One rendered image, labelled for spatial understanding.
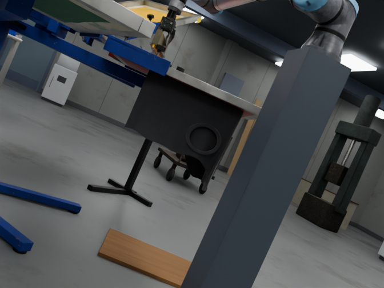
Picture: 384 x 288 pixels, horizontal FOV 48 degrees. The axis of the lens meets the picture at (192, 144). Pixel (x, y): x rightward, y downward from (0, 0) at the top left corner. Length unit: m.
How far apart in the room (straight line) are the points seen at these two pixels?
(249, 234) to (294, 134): 0.38
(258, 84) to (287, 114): 10.22
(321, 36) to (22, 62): 9.78
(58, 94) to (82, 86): 1.54
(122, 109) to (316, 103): 9.58
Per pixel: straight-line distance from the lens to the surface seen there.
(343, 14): 1.64
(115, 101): 10.94
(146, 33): 1.14
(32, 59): 10.98
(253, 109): 1.95
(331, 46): 1.61
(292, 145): 1.53
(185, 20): 3.15
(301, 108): 1.53
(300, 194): 11.83
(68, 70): 9.49
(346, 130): 9.15
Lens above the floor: 0.79
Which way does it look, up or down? 2 degrees down
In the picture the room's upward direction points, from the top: 24 degrees clockwise
